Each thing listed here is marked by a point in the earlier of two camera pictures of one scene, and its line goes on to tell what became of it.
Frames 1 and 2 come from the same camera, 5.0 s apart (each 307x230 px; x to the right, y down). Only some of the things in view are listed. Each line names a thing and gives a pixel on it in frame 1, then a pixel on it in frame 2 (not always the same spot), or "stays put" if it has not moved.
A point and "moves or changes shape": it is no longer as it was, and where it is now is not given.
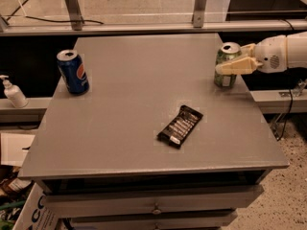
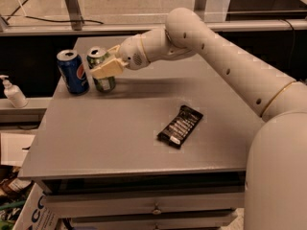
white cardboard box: [36, 214] stays put
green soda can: [226, 52] moves or changes shape
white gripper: [270, 56] to [131, 53]
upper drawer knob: [156, 211] stays put
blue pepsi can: [73, 71] stays put
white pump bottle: [13, 93] stays put
